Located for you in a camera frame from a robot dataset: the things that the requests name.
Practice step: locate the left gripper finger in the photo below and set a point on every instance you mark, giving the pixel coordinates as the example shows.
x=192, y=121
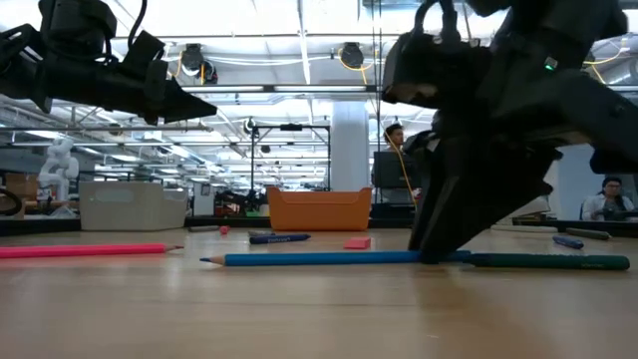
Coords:
x=174, y=105

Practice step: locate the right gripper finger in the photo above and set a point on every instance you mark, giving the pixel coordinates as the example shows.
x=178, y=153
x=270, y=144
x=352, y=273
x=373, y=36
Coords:
x=428, y=199
x=488, y=194

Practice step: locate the pink eraser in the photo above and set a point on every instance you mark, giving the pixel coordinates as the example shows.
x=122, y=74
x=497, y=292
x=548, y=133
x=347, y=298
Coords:
x=357, y=243

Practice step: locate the dark green marker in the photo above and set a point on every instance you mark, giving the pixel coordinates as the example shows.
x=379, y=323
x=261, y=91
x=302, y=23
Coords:
x=548, y=262

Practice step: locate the blue crayon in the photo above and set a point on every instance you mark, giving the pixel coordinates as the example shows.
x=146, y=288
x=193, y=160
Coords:
x=568, y=242

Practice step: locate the dark grey pen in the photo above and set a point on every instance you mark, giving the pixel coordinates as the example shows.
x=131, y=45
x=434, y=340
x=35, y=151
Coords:
x=588, y=234

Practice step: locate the blue pencil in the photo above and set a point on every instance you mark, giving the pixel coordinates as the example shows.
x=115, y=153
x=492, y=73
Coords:
x=324, y=258

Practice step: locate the grey crayon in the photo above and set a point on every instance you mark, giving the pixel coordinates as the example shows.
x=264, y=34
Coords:
x=259, y=233

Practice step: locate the dark blue marker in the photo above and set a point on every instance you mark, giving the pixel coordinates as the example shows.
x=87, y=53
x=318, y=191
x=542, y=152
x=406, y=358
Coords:
x=279, y=239

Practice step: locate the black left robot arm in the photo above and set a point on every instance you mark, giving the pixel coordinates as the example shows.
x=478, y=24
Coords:
x=20, y=65

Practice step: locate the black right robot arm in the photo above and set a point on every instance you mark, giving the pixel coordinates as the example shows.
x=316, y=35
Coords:
x=548, y=25

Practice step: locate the black monitor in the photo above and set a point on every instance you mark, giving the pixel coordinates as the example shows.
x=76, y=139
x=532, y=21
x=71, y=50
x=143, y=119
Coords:
x=386, y=174

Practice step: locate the white stapler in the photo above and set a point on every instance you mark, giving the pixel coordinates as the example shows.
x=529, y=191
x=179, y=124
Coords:
x=528, y=230

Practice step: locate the white round pillar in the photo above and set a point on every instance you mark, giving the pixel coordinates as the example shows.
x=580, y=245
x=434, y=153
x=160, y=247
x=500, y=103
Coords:
x=349, y=149

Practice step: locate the white cabinet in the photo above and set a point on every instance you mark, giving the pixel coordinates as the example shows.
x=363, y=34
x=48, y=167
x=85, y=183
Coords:
x=204, y=199

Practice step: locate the orange plastic bin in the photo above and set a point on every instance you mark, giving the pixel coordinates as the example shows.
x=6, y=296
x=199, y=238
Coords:
x=319, y=212

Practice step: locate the light grey plastic bin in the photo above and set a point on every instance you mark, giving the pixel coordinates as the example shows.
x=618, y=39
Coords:
x=129, y=209

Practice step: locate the brown cardboard box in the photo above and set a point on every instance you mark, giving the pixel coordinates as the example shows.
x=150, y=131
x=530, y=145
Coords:
x=22, y=187

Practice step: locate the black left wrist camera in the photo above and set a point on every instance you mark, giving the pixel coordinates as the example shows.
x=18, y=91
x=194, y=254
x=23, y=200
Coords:
x=144, y=50

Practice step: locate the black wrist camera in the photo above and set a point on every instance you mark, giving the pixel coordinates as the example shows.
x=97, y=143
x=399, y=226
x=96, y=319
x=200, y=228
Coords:
x=144, y=50
x=438, y=65

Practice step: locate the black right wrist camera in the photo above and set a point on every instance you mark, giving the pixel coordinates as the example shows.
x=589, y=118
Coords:
x=438, y=65

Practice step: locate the black camera rig frame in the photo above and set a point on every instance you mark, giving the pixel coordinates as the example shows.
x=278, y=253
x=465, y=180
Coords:
x=288, y=127

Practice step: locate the black aluminium table frame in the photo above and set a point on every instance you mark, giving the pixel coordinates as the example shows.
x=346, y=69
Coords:
x=30, y=227

